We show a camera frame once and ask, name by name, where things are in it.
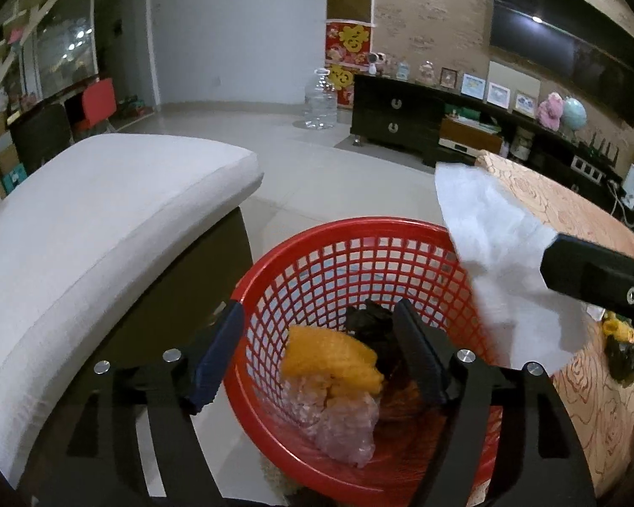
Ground red plastic mesh basket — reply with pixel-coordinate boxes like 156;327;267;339
224;216;513;492

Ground green yellow scrub cloth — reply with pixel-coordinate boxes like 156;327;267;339
607;339;634;384

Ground yellow plastic piece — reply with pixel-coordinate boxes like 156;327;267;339
602;317;634;341

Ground red festive wall poster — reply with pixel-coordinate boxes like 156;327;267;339
325;18;372;109

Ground brown fuzzy mat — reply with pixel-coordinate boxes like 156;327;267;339
261;459;307;497

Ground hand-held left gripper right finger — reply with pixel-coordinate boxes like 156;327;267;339
392;298;598;507

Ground white tissue paper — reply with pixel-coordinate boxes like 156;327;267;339
434;163;587;373

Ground black wall television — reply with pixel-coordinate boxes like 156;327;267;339
489;0;634;128

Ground white power strip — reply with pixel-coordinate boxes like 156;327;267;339
571;155;611;180

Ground black plastic bag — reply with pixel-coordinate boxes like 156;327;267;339
346;300;418;381

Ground pink plush toy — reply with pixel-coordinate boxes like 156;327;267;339
537;92;563;130

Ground red chair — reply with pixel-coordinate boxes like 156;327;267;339
74;78;118;133

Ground white cushioned sofa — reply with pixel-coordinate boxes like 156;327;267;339
0;134;262;492

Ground white cable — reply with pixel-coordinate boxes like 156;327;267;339
607;180;634;228

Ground light blue globe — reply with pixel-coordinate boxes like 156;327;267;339
561;98;587;141

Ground white wall panel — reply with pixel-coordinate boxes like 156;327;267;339
489;60;541;97

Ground black chair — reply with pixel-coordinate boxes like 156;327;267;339
8;104;75;176

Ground colourful floor toys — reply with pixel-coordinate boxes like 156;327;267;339
117;96;151;117

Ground white wooden stair shelf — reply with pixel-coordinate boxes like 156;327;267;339
0;0;85;80

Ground black antenna router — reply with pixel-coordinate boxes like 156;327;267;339
578;134;621;167

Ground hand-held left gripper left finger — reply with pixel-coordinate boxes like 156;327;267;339
26;301;246;507

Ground black television cabinet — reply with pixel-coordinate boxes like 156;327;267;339
350;74;634;233

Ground green box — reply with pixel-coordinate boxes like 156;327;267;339
446;108;500;130

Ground yellow sponge cloth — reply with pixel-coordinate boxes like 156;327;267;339
281;326;385;397

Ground clear water jug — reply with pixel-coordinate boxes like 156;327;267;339
302;68;339;130

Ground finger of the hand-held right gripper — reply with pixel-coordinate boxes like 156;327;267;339
539;231;634;338

